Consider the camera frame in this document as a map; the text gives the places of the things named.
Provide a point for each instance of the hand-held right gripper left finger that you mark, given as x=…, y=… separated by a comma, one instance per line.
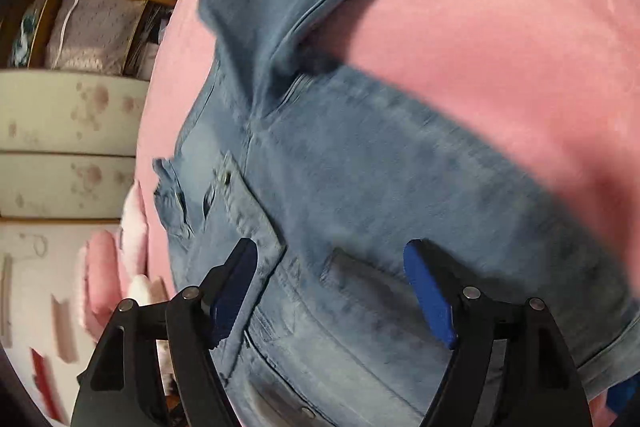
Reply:
x=234, y=289

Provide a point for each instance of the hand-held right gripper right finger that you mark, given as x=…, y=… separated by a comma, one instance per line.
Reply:
x=431, y=294

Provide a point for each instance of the blue denim jeans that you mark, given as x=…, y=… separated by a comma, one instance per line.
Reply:
x=350, y=157

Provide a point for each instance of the pink and white plush pillow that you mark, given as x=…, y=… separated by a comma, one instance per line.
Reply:
x=102, y=272

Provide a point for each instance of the blue cloth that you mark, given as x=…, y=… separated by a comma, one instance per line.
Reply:
x=622, y=394

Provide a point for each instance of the cream floral wardrobe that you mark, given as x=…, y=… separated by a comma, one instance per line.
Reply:
x=55, y=117

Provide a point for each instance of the pink fleece blanket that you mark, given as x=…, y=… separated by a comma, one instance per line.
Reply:
x=475, y=32

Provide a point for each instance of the white knitted cloth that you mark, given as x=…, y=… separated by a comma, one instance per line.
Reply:
x=95, y=32

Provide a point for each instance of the blue patterned bag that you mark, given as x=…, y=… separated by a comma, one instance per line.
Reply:
x=25, y=37

